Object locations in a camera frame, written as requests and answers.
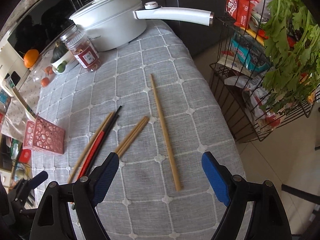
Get lone wooden chopstick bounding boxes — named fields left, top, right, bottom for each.
left=150, top=74, right=182, bottom=191

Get dark green squash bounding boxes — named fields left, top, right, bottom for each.
left=50, top=41, right=68, bottom=63

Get wooden chopstick bundle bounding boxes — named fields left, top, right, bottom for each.
left=114, top=116, right=149, bottom=159

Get clear jar red label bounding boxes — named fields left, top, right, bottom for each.
left=66, top=33, right=101, bottom=72

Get large orange fruit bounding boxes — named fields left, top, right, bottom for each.
left=23, top=49, right=40, bottom=68

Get green leafy vegetables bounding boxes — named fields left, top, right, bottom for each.
left=261, top=0, right=319, bottom=113

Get black wire rack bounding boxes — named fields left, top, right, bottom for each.
left=211, top=0, right=319, bottom=143

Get red snack bag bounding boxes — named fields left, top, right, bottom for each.
left=226, top=0, right=258, bottom=29

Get black microwave oven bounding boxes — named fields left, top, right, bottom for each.
left=8, top=0, right=93, bottom=57

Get clear jar red contents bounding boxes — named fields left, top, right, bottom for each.
left=60, top=25, right=79, bottom=43

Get wooden chopstick far left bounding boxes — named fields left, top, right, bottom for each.
left=67, top=111, right=114, bottom=183

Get white bowl green handle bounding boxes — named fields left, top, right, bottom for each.
left=51, top=51, right=78, bottom=75

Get white electric cooking pot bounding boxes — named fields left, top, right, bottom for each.
left=69, top=0, right=214, bottom=52

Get black chopstick pair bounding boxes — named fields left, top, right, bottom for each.
left=85, top=105, right=122, bottom=176

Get grey quilted tablecloth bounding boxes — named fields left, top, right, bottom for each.
left=32, top=21, right=244, bottom=239

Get teal snack packet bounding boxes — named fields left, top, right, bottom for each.
left=231, top=33, right=270, bottom=73

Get cream air fryer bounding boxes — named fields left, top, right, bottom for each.
left=1, top=42, right=30, bottom=89

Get pink perforated utensil basket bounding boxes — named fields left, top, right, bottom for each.
left=23, top=116, right=65, bottom=154

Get floral white tablecloth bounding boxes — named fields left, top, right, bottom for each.
left=1, top=54, right=55, bottom=141

